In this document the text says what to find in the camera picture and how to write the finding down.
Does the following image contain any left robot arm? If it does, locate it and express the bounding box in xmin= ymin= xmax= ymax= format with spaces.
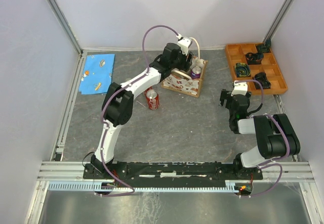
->
xmin=91 ymin=37 xmax=193 ymax=178

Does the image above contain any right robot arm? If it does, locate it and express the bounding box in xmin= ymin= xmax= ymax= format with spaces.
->
xmin=217 ymin=89 xmax=301 ymax=180

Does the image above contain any canvas tote bag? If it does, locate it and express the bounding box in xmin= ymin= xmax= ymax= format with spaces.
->
xmin=161 ymin=37 xmax=208 ymax=99

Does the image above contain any rolled blue yellow sock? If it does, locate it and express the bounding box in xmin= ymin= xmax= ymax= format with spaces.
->
xmin=234 ymin=63 xmax=251 ymax=77

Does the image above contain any rolled black sock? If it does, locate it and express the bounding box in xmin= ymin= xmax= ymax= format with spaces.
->
xmin=253 ymin=72 xmax=271 ymax=89

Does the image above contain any wooden compartment tray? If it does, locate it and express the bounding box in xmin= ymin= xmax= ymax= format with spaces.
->
xmin=225 ymin=43 xmax=288 ymax=95

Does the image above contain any black sock centre tray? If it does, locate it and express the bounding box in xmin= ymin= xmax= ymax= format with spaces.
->
xmin=245 ymin=52 xmax=264 ymax=65

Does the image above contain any dark sock top corner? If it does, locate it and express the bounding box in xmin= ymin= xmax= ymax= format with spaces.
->
xmin=256 ymin=38 xmax=271 ymax=54

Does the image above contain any blue patterned cloth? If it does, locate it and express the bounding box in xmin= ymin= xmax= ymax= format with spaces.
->
xmin=78 ymin=54 xmax=115 ymax=95

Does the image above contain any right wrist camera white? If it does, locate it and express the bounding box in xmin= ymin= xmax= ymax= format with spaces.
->
xmin=231 ymin=80 xmax=248 ymax=96

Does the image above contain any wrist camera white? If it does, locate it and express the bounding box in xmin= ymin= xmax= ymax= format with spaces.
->
xmin=231 ymin=80 xmax=248 ymax=96
xmin=176 ymin=34 xmax=192 ymax=56

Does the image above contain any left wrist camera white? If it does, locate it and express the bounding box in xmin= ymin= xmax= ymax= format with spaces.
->
xmin=176 ymin=34 xmax=192 ymax=56

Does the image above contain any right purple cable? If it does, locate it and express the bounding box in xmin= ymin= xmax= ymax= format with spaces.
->
xmin=237 ymin=79 xmax=291 ymax=199

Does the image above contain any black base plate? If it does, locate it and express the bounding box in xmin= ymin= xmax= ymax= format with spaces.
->
xmin=83 ymin=161 xmax=264 ymax=188

